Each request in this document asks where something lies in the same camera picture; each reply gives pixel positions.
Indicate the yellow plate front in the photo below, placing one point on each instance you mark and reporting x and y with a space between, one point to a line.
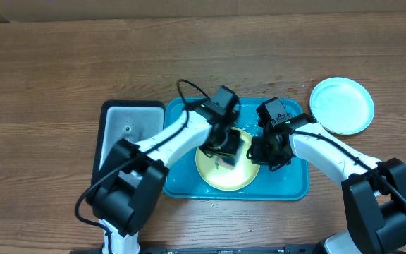
224 176

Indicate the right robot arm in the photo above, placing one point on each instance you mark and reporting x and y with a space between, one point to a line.
374 191

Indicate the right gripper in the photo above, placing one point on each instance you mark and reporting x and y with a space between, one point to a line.
263 154

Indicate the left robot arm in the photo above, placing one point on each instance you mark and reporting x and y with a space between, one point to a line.
125 190

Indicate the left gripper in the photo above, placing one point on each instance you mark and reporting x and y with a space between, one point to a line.
231 150

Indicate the pink green sponge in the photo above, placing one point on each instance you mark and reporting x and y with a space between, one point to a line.
226 162

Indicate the teal plastic tray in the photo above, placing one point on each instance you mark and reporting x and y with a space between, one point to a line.
290 182

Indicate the light blue plate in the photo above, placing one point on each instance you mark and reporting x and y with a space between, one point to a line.
342 106

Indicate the black metal sponge tray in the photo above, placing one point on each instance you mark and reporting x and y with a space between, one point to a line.
133 120

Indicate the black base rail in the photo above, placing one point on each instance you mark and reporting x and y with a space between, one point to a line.
288 249

